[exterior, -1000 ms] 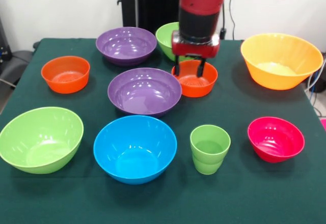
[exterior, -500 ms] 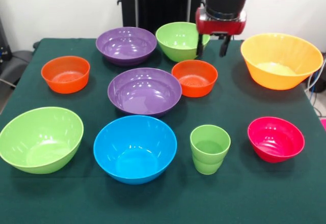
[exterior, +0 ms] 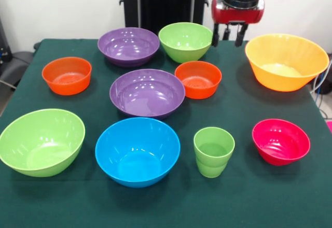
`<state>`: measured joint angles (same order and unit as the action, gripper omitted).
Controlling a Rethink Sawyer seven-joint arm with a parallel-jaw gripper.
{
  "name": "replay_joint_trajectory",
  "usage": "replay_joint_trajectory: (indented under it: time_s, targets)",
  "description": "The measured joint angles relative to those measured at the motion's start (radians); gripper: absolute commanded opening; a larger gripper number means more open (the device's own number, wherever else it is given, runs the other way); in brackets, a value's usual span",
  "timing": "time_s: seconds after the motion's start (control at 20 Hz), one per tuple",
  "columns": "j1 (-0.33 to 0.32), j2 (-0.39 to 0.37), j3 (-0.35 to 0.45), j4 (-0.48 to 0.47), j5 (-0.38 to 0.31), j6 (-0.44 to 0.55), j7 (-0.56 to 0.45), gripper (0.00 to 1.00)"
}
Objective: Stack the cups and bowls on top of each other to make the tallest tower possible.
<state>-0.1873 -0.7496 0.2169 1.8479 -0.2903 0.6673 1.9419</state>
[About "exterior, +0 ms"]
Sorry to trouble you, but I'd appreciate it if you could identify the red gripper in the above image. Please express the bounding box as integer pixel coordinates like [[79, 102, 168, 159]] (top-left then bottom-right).
[[211, 0, 266, 47]]

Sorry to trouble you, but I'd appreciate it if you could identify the large orange bowl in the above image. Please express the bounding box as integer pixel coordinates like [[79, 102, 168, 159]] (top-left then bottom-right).
[[245, 33, 330, 92]]

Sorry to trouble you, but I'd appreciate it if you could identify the small green bowl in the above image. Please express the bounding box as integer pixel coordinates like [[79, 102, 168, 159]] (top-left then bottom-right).
[[158, 22, 215, 64]]

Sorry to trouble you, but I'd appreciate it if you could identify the orange-red bowl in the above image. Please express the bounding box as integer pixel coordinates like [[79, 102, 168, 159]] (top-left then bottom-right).
[[174, 61, 223, 99], [41, 56, 92, 96]]

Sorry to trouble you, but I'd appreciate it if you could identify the purple bowl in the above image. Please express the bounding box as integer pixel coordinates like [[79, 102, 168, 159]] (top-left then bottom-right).
[[109, 68, 186, 120], [97, 27, 161, 67]]

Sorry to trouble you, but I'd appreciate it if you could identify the pink bowl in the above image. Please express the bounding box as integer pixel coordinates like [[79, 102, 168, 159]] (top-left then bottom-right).
[[252, 119, 311, 166]]

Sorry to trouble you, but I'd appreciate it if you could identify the green cup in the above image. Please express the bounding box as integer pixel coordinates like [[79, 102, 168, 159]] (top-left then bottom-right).
[[193, 126, 236, 179]]

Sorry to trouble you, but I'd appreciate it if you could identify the blue bowl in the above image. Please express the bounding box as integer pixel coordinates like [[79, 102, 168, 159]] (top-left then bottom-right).
[[94, 117, 181, 188]]

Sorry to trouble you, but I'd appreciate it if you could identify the dark green tablecloth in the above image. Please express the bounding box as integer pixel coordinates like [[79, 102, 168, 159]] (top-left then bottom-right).
[[0, 38, 332, 228]]

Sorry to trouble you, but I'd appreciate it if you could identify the grey office chair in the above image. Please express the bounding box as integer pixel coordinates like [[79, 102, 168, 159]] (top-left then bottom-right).
[[0, 18, 36, 91]]

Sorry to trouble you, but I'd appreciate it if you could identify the large green bowl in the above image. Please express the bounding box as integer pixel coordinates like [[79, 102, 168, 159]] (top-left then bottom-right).
[[0, 108, 86, 178]]

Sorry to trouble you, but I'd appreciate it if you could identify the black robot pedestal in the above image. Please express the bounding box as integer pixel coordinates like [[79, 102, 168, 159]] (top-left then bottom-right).
[[119, 0, 210, 31]]

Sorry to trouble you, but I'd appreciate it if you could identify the tangle of floor cables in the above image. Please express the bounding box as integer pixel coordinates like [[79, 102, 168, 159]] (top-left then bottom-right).
[[311, 67, 332, 117]]

